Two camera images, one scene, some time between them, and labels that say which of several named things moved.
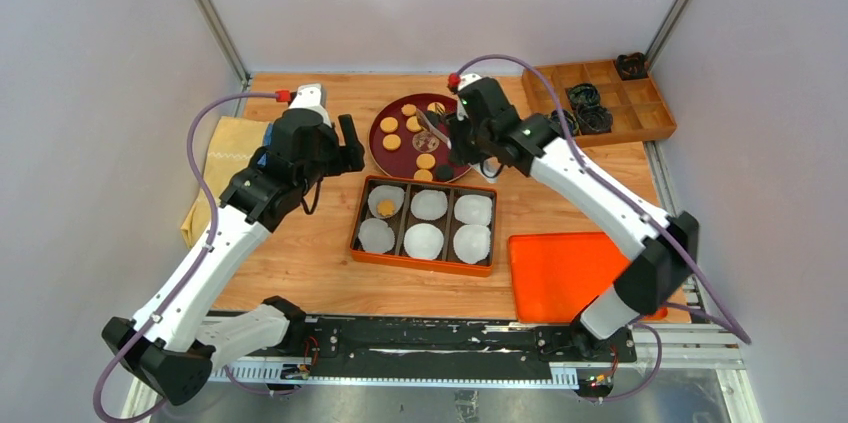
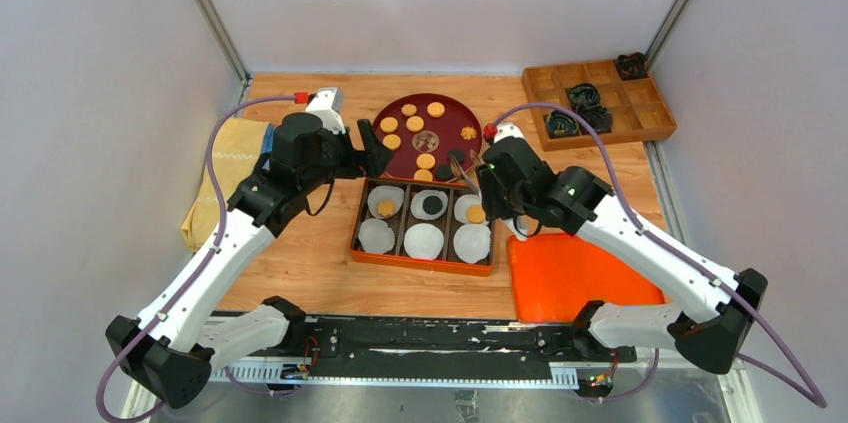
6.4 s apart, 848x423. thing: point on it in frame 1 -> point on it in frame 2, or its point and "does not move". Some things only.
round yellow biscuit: [391, 142] does not move
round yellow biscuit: [409, 109] -> [475, 214]
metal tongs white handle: [426, 123] -> [470, 174]
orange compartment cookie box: [426, 224] does not move
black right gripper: [459, 149] -> [494, 209]
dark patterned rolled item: [583, 94] does not move
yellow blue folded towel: [235, 147] does not move
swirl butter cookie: [386, 207] does not move
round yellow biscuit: [425, 161] does not move
